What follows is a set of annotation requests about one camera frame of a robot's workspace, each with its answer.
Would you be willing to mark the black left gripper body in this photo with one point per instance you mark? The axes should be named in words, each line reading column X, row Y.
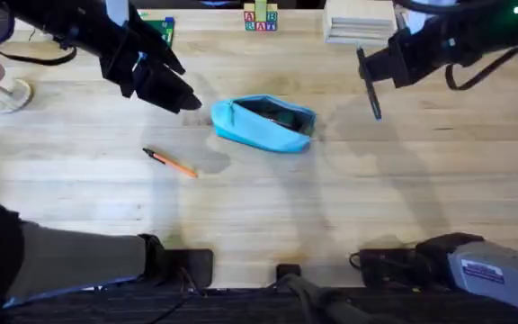
column 119, row 54

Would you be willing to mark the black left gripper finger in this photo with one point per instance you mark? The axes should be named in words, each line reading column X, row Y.
column 155, row 47
column 169, row 92

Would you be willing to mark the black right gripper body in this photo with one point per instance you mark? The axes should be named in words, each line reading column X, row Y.
column 425, row 51

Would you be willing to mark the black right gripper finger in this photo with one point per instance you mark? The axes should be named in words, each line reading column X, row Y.
column 382, row 60
column 384, row 74

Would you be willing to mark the orange pen with black tip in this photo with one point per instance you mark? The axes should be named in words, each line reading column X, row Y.
column 175, row 165

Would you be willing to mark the teal soft zip bag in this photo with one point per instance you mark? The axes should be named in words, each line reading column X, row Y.
column 250, row 128

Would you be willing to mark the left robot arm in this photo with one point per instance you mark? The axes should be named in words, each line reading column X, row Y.
column 83, row 261

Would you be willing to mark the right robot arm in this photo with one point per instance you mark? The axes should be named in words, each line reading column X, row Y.
column 502, row 270

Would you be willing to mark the left wrist plate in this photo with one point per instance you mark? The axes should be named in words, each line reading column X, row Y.
column 117, row 11

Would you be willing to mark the stack of letter toy blocks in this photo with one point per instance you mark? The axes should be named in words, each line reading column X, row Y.
column 260, row 18

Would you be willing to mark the pale round-based stand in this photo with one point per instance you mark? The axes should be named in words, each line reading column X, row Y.
column 14, row 96

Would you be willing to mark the black rail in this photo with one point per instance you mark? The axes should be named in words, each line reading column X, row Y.
column 241, row 310

